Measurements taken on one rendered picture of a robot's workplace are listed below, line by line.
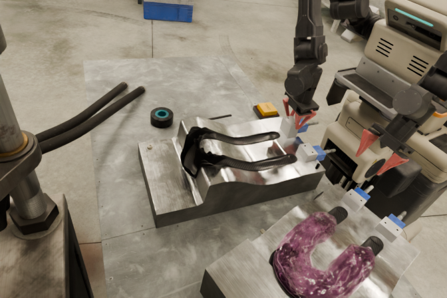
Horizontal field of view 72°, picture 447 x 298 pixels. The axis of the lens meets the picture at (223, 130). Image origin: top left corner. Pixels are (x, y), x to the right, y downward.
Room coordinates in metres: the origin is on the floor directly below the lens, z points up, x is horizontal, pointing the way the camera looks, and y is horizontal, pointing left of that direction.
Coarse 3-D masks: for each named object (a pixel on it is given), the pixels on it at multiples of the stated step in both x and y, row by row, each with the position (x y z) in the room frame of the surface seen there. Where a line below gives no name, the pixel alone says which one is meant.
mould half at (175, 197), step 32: (224, 128) 0.75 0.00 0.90; (256, 128) 0.79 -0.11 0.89; (160, 160) 0.59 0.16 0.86; (256, 160) 0.65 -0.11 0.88; (160, 192) 0.49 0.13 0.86; (192, 192) 0.51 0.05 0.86; (224, 192) 0.50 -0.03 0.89; (256, 192) 0.55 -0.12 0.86; (288, 192) 0.61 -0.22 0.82; (160, 224) 0.42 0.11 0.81
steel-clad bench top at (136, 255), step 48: (96, 96) 0.90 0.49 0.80; (144, 96) 0.96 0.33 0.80; (192, 96) 1.03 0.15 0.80; (240, 96) 1.10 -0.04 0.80; (96, 144) 0.66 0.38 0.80; (96, 192) 0.49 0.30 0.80; (144, 192) 0.52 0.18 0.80; (144, 240) 0.38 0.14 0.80; (192, 240) 0.41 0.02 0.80; (240, 240) 0.43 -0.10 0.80; (144, 288) 0.27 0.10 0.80; (192, 288) 0.29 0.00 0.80
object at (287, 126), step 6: (282, 120) 0.81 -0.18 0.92; (288, 120) 0.80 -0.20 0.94; (294, 120) 0.81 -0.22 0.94; (300, 120) 0.83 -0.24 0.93; (282, 126) 0.81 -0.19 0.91; (288, 126) 0.78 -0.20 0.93; (294, 126) 0.78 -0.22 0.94; (306, 126) 0.81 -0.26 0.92; (288, 132) 0.77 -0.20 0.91; (294, 132) 0.78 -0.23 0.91; (300, 132) 0.80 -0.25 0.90
